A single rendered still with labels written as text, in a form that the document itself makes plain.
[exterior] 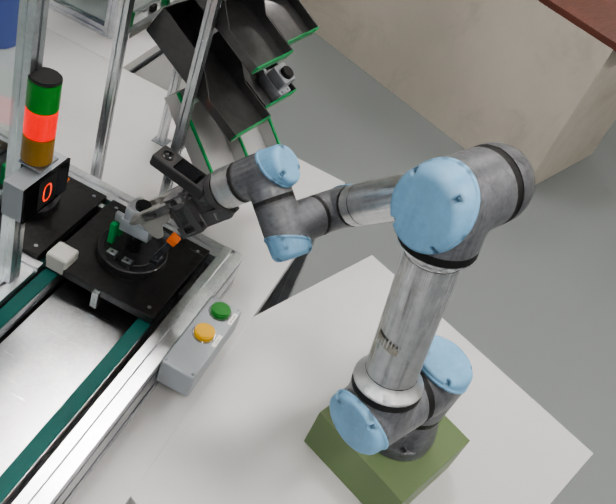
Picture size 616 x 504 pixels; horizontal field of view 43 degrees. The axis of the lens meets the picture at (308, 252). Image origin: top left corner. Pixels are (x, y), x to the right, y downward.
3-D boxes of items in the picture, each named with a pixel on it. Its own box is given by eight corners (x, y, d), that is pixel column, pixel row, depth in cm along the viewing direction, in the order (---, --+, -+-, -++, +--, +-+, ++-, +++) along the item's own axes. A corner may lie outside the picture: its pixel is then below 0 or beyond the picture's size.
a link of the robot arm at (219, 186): (219, 174, 134) (239, 153, 140) (200, 182, 136) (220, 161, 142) (242, 210, 136) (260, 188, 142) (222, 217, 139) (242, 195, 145)
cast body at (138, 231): (157, 232, 155) (164, 205, 150) (146, 244, 151) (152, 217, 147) (121, 213, 156) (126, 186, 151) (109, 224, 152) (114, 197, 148)
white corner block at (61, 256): (77, 264, 154) (80, 250, 151) (63, 277, 150) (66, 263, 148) (57, 253, 154) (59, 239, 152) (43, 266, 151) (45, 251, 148)
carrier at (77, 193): (105, 202, 169) (114, 157, 161) (37, 263, 151) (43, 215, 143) (11, 152, 171) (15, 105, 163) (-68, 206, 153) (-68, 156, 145)
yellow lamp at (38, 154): (59, 157, 127) (62, 133, 124) (40, 171, 124) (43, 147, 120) (33, 143, 128) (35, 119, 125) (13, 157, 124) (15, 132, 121)
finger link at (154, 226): (138, 250, 148) (176, 232, 145) (120, 224, 146) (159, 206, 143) (144, 242, 151) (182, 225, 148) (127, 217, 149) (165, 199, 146)
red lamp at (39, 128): (62, 133, 124) (65, 107, 121) (43, 146, 120) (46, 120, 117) (35, 119, 125) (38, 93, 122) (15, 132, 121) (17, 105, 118)
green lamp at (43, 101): (65, 107, 121) (69, 80, 118) (46, 120, 117) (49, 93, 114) (38, 92, 121) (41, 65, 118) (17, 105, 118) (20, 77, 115)
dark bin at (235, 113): (265, 121, 168) (285, 103, 164) (230, 142, 159) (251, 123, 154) (185, 15, 166) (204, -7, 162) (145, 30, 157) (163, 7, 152)
